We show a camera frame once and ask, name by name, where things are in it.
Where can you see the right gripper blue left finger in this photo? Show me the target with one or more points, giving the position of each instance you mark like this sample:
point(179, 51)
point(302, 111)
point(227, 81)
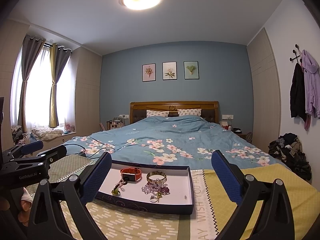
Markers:
point(94, 177)

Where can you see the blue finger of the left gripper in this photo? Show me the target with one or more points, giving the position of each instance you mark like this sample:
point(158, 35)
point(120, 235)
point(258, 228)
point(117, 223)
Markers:
point(53, 154)
point(32, 147)

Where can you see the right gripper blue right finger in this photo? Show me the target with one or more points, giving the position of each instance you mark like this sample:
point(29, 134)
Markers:
point(229, 176)

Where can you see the left hand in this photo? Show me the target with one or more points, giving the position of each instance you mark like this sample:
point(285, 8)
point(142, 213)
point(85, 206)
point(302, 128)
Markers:
point(26, 203)

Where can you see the orange smart watch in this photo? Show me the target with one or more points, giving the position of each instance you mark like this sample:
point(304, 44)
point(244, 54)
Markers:
point(131, 174)

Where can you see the patchwork table cloth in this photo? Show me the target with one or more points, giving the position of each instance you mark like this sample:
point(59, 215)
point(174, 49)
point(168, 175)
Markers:
point(212, 209)

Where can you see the blue floral duvet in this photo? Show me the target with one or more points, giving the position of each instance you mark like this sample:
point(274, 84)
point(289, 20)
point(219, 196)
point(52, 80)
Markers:
point(179, 141)

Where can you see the tortoiseshell bangle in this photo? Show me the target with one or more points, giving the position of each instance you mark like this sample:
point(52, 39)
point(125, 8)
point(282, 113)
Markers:
point(156, 177)

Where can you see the pile of dark clothes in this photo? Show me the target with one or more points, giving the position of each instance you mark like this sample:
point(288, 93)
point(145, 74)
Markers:
point(288, 149)

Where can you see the dark blue shallow tray box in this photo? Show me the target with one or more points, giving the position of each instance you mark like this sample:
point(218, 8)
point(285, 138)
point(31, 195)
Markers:
point(176, 196)

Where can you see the wooden headboard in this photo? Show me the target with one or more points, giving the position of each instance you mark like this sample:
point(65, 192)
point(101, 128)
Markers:
point(210, 109)

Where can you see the right floral pillow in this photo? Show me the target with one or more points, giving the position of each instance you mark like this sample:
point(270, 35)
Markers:
point(183, 112)

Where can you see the floral pillow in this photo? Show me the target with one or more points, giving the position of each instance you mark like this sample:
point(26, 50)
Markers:
point(151, 113)
point(183, 112)

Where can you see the left floral pillow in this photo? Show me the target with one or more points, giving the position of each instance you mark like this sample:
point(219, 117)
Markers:
point(151, 113)

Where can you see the beige wardrobe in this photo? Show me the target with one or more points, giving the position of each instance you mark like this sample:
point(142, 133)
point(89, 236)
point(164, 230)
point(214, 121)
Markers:
point(266, 91)

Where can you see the grey yellow curtains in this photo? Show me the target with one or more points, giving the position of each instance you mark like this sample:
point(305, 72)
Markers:
point(45, 85)

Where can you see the black jacket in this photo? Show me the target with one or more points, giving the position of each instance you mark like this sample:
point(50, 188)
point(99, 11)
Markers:
point(297, 94)

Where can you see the green leaf picture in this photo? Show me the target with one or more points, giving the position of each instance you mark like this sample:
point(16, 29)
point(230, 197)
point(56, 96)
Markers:
point(191, 70)

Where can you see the pink flower picture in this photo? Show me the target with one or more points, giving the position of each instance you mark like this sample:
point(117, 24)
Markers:
point(149, 72)

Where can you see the white flower picture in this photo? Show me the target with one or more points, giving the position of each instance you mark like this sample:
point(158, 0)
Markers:
point(169, 70)

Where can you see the purple jacket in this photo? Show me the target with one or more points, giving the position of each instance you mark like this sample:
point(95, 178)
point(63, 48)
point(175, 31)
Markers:
point(311, 82)

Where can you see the wall coat hook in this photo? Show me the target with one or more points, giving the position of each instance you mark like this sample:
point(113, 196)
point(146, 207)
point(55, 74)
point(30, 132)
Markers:
point(297, 56)

